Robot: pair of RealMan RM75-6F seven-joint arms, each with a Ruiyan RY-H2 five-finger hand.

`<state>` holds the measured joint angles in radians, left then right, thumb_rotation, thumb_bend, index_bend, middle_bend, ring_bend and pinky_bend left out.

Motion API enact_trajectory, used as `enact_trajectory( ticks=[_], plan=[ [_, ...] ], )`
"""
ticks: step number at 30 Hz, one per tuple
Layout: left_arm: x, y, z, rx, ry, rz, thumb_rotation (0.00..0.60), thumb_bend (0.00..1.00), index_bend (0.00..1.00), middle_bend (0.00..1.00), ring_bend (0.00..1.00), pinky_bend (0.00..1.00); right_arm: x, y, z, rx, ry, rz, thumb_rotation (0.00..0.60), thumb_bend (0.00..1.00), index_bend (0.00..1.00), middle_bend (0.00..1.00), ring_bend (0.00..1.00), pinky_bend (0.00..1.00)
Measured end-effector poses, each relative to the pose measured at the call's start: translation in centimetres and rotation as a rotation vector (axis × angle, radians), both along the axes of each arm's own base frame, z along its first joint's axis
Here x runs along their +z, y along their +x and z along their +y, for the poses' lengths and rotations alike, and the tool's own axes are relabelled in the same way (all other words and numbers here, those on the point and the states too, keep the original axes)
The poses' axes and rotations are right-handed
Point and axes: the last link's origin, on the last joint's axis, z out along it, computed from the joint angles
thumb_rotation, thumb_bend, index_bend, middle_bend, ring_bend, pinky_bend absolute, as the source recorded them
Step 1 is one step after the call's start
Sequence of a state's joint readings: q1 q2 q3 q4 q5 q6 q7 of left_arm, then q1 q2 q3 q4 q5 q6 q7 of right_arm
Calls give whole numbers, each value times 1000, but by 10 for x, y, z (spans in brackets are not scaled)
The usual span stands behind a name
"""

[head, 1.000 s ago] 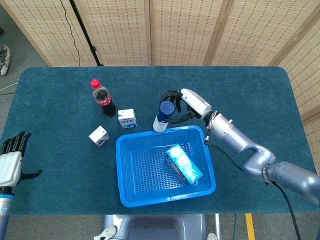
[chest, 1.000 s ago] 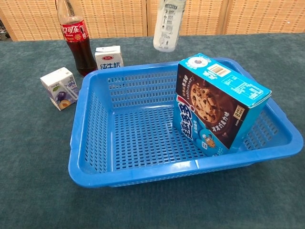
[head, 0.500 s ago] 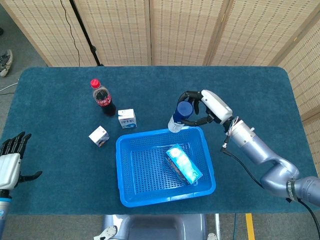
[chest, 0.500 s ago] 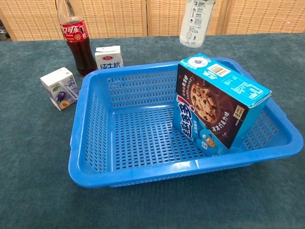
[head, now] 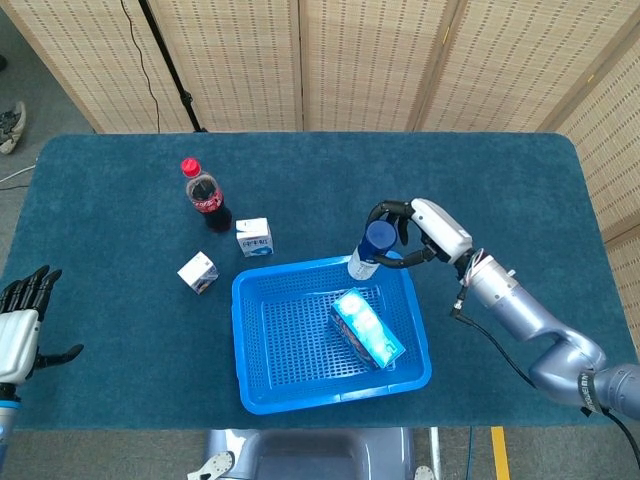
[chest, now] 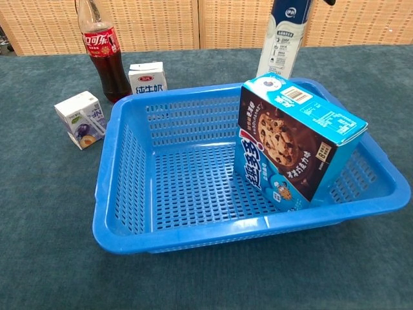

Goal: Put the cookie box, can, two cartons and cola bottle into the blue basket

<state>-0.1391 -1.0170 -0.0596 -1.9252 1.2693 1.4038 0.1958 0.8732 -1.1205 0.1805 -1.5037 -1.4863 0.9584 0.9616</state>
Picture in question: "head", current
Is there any right black-silver robot hand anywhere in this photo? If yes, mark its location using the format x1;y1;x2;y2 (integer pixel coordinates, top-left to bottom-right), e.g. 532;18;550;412
366;198;474;270

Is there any left black-silver robot hand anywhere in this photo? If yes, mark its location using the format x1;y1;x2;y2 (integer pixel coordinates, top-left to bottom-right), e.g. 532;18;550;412
0;264;85;386

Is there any dark blue bottle cap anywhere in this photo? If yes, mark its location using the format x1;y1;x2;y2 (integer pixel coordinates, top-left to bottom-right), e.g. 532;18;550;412
347;219;394;281

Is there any blue chocolate cookie box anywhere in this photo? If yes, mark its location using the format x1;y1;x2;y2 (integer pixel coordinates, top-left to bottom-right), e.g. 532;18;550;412
329;288;406;370

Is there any white-blue pure milk carton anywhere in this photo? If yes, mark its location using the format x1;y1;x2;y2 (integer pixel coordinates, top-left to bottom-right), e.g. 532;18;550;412
235;217;275;259

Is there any small white drink carton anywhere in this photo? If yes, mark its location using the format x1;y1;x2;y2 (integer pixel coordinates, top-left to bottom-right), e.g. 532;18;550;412
176;250;221;296

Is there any cola bottle red cap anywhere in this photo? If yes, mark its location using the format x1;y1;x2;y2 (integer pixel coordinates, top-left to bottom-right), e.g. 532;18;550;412
180;157;233;234

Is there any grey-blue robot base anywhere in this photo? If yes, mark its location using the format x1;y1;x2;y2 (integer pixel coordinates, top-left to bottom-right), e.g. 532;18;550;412
187;427;431;480

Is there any blue perforated plastic basket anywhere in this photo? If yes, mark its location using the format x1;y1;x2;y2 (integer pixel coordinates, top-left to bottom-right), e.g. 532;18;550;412
231;254;434;416

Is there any teal table cloth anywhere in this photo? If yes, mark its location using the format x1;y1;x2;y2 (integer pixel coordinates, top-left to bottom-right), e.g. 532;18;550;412
0;131;640;432

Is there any bamboo folding screen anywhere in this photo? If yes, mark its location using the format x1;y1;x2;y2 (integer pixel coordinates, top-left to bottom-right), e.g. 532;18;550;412
0;0;640;311

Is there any grey sneaker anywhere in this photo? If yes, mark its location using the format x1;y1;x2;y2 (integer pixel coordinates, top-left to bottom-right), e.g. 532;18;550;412
0;101;27;155

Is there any white metal table leg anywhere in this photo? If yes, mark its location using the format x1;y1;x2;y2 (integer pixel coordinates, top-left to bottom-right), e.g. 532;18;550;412
428;427;444;479

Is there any yellow floor tape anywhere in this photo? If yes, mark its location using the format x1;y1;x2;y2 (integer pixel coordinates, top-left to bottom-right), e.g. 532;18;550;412
490;426;511;480

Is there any black tripod stand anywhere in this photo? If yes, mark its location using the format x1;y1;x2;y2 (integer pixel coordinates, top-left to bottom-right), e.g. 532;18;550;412
138;0;209;133

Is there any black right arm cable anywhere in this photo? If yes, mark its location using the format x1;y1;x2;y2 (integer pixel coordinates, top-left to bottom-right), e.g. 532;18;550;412
449;284;640;459

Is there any white floor cable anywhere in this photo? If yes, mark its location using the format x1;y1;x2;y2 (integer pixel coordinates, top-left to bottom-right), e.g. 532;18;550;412
0;164;37;192

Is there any thin black hanging cable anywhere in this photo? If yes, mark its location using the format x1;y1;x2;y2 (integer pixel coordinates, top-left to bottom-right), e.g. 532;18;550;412
119;0;162;134

